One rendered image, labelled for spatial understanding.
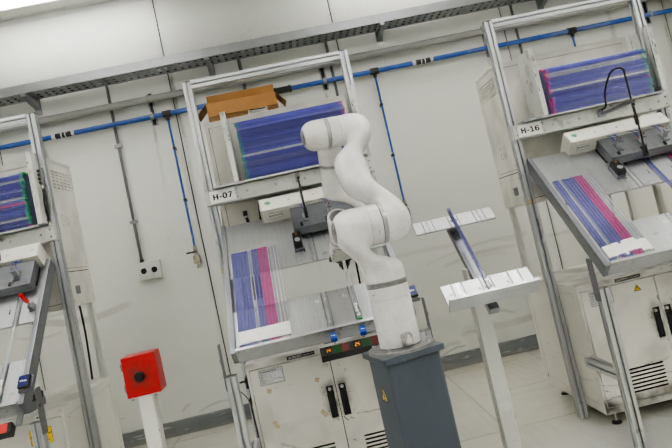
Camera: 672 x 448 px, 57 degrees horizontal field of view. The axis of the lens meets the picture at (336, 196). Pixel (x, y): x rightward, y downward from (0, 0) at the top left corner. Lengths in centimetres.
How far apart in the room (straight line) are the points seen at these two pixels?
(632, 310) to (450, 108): 210
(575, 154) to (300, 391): 165
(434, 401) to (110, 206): 313
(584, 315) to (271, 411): 139
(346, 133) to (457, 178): 251
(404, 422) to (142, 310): 291
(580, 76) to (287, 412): 201
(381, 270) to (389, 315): 13
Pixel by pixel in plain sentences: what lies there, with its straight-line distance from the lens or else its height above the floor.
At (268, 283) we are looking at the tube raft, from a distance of 256.
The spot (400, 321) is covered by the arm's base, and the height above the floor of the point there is 78.
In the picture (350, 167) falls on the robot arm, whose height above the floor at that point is 125.
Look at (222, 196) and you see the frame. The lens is 285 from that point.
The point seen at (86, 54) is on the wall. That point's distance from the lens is 473.
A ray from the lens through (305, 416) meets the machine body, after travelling 274.
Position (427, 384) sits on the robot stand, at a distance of 181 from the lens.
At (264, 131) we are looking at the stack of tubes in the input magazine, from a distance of 284.
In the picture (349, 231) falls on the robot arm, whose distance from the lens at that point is 175.
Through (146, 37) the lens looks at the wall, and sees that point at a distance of 466.
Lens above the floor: 105
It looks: 4 degrees up
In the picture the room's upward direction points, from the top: 13 degrees counter-clockwise
